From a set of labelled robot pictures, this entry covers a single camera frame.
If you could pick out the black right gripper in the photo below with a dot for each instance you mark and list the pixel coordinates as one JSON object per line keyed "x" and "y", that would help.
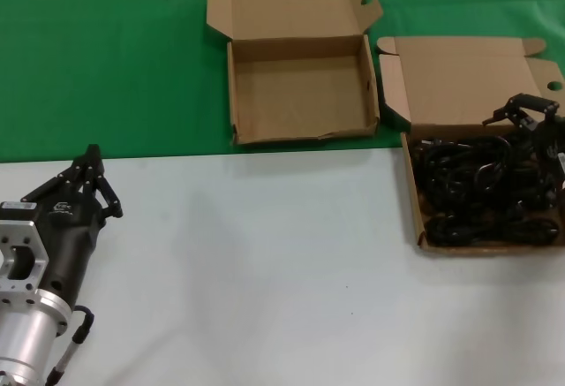
{"x": 549, "y": 147}

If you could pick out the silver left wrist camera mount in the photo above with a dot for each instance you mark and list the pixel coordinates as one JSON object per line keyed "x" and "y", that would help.
{"x": 31, "y": 244}

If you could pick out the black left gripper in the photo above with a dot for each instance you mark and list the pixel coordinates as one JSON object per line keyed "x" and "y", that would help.
{"x": 66, "y": 244}

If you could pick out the open cardboard box, torn rim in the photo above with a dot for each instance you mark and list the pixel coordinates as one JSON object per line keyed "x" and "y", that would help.
{"x": 287, "y": 6}

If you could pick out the green table cloth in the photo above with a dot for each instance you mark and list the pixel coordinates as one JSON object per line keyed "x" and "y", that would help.
{"x": 88, "y": 72}

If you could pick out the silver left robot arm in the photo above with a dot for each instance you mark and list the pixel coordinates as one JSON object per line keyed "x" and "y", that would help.
{"x": 26, "y": 337}

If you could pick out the open cardboard box, intact rim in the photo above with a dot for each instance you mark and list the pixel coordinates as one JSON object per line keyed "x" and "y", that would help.
{"x": 463, "y": 85}

